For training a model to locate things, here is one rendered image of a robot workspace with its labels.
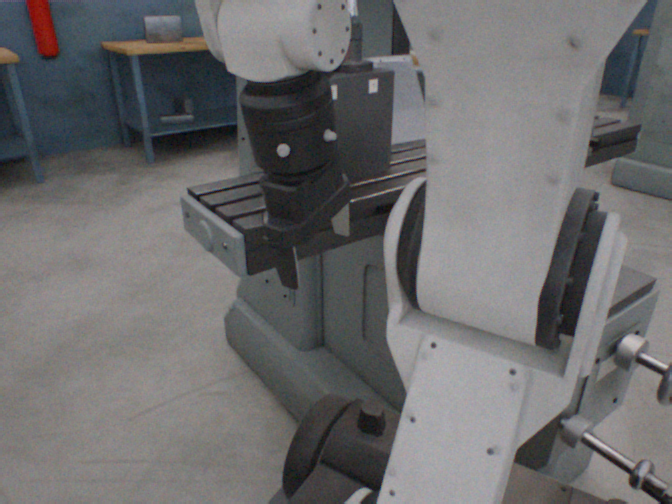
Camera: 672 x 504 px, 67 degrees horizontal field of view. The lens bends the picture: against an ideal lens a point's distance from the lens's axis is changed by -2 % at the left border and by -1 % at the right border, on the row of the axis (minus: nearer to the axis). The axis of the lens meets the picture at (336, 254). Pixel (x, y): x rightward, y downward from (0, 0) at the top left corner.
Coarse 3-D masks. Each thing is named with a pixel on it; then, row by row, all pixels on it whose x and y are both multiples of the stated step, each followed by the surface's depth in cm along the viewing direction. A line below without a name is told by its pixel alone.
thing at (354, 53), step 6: (354, 30) 88; (360, 30) 88; (354, 36) 88; (360, 36) 89; (354, 42) 89; (360, 42) 89; (348, 48) 89; (354, 48) 89; (360, 48) 90; (348, 54) 89; (354, 54) 89; (360, 54) 90; (342, 60) 90; (348, 60) 90; (354, 60) 90; (360, 60) 91
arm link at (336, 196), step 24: (264, 144) 48; (288, 144) 47; (312, 144) 48; (336, 144) 50; (264, 168) 50; (288, 168) 49; (312, 168) 49; (336, 168) 55; (264, 192) 52; (288, 192) 50; (312, 192) 52; (336, 192) 56; (264, 216) 54; (288, 216) 52; (312, 216) 53; (264, 240) 54; (288, 240) 52
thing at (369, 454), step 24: (360, 408) 85; (336, 432) 80; (360, 432) 80; (384, 432) 80; (336, 456) 79; (360, 456) 78; (384, 456) 76; (312, 480) 77; (336, 480) 77; (360, 480) 77; (528, 480) 74; (552, 480) 74
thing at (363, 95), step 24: (336, 72) 89; (360, 72) 89; (384, 72) 91; (336, 96) 84; (360, 96) 89; (384, 96) 93; (336, 120) 86; (360, 120) 90; (384, 120) 95; (360, 144) 92; (384, 144) 97; (360, 168) 95; (384, 168) 99
